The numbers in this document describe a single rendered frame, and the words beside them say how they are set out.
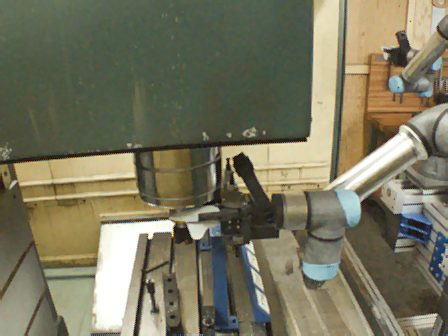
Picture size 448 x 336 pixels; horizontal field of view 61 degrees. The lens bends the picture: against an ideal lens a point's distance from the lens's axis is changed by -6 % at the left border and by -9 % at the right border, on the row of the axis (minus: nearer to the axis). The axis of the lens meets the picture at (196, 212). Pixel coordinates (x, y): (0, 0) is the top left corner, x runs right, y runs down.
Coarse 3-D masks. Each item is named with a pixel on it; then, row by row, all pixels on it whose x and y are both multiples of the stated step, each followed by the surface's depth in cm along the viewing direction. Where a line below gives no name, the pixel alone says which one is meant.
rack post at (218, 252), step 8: (216, 248) 108; (224, 248) 108; (216, 256) 109; (224, 256) 109; (216, 264) 110; (224, 264) 110; (216, 272) 111; (224, 272) 111; (216, 280) 113; (224, 280) 113; (216, 288) 114; (224, 288) 114; (216, 296) 115; (224, 296) 115; (216, 304) 117; (224, 304) 117; (216, 312) 118; (224, 312) 118; (216, 320) 120; (224, 320) 120; (232, 320) 122; (216, 328) 120; (224, 328) 120; (232, 328) 120
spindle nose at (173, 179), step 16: (144, 160) 66; (160, 160) 65; (176, 160) 65; (192, 160) 65; (208, 160) 67; (144, 176) 68; (160, 176) 66; (176, 176) 66; (192, 176) 66; (208, 176) 68; (144, 192) 70; (160, 192) 68; (176, 192) 67; (192, 192) 68; (208, 192) 69; (176, 208) 69
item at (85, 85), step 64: (0, 0) 48; (64, 0) 49; (128, 0) 49; (192, 0) 49; (256, 0) 49; (0, 64) 52; (64, 64) 53; (128, 64) 53; (192, 64) 53; (256, 64) 53; (0, 128) 57; (64, 128) 57; (128, 128) 57; (192, 128) 58; (256, 128) 58
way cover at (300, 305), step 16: (288, 288) 165; (304, 288) 164; (288, 304) 151; (304, 304) 153; (320, 304) 155; (336, 304) 154; (288, 320) 142; (304, 320) 144; (320, 320) 142; (336, 320) 144
